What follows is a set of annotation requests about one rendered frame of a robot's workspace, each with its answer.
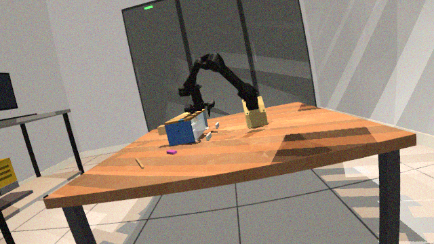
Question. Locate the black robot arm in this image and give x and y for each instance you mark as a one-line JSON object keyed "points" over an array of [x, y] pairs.
{"points": [[215, 62]]}

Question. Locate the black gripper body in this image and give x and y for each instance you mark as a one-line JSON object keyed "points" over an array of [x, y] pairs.
{"points": [[189, 107]]}

